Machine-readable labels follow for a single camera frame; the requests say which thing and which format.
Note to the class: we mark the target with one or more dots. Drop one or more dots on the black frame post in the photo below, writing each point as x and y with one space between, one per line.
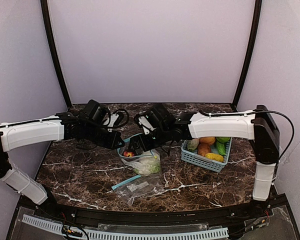
249 53
54 53

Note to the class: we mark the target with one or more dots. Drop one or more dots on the white cauliflower toy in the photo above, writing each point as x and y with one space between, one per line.
147 165

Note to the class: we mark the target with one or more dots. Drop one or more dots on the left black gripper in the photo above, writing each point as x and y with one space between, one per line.
106 137

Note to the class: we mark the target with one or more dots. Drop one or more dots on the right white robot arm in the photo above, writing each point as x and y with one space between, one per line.
257 125

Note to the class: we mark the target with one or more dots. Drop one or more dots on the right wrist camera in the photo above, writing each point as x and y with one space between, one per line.
142 122

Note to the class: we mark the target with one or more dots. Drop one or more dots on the orange brown potato toy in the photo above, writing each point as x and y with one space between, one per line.
203 149

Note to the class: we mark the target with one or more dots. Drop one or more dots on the right black frame post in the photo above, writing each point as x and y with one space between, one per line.
249 53

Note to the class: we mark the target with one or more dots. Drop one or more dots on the light blue plastic basket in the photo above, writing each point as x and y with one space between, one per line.
214 162

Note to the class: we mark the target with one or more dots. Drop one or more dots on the white slotted cable duct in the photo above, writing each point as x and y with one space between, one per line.
128 232

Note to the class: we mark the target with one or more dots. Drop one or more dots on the orange fruit toy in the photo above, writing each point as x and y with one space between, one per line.
208 140

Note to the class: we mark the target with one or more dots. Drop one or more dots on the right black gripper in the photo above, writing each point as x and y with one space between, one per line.
143 139

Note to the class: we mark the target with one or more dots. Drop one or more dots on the green bumpy cucumber toy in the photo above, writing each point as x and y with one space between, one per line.
221 148

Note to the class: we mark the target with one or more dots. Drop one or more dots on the dark red pomegranate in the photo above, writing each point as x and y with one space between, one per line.
128 154

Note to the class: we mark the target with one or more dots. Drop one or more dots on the green apple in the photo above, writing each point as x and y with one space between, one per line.
223 139

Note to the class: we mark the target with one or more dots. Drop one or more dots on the left black frame post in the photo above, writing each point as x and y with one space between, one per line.
54 53

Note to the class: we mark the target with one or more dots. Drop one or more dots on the clear zip bag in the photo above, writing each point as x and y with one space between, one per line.
139 186
129 161

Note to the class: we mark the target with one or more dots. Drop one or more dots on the yellow lemon toy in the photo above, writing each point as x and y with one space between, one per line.
215 157

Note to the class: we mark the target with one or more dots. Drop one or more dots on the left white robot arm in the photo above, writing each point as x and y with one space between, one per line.
23 143

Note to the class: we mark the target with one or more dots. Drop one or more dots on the white green cabbage toy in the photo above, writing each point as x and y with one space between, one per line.
193 144

